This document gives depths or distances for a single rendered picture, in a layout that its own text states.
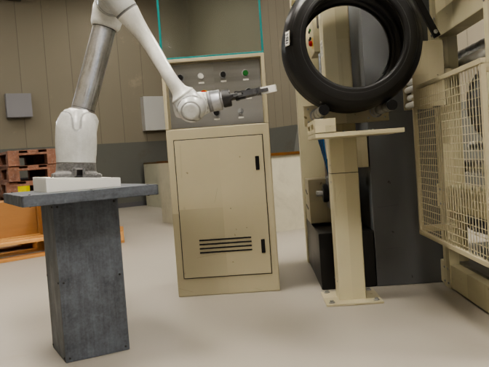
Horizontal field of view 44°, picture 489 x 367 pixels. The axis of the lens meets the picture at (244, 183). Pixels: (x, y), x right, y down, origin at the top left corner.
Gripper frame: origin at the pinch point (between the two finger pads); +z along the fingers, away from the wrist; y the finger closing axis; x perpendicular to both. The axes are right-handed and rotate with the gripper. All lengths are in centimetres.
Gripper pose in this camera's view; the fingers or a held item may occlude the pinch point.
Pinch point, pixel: (268, 89)
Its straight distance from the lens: 260.2
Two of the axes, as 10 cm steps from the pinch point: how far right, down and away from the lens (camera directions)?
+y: 0.3, -0.5, 10.0
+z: 9.8, -2.0, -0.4
